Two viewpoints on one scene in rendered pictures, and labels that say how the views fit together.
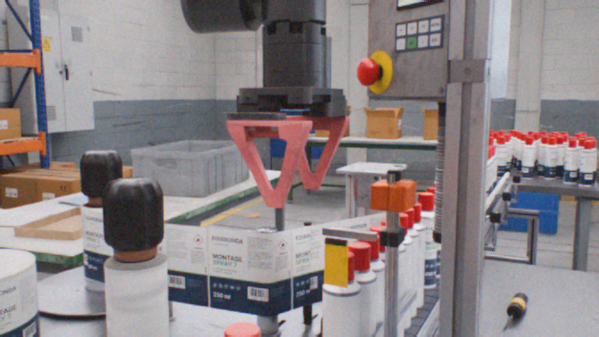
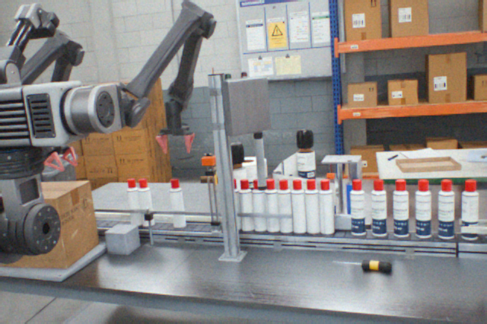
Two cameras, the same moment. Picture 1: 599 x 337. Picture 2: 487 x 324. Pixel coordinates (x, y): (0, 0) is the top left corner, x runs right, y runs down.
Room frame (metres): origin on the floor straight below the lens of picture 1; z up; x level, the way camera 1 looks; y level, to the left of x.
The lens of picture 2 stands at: (0.54, -1.89, 1.55)
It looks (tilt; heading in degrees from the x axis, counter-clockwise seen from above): 12 degrees down; 84
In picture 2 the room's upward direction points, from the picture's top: 5 degrees counter-clockwise
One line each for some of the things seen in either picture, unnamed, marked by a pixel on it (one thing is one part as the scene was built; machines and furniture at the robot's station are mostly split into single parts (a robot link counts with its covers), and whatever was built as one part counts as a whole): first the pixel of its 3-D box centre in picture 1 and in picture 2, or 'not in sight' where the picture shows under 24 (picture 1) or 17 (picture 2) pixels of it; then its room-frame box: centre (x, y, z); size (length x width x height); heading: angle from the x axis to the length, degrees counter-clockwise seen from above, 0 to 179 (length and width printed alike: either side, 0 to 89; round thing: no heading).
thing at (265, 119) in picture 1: (280, 150); (167, 141); (0.45, 0.01, 1.25); 0.07 x 0.07 x 0.09; 70
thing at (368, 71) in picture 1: (370, 71); not in sight; (0.75, -0.10, 1.33); 0.04 x 0.03 x 0.04; 29
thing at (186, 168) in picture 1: (195, 166); not in sight; (2.83, 0.55, 0.91); 0.60 x 0.40 x 0.22; 163
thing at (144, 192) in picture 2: not in sight; (145, 202); (0.32, 0.12, 0.98); 0.05 x 0.05 x 0.20
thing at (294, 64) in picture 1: (294, 67); (173, 123); (0.48, 0.00, 1.32); 0.10 x 0.07 x 0.07; 160
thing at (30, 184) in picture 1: (59, 206); not in sight; (4.55, 2.07, 0.32); 1.20 x 0.83 x 0.64; 69
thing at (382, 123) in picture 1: (383, 122); not in sight; (6.19, -0.99, 0.96); 0.43 x 0.42 x 0.37; 67
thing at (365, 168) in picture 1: (373, 168); (342, 159); (1.10, -0.16, 1.14); 0.14 x 0.11 x 0.01; 154
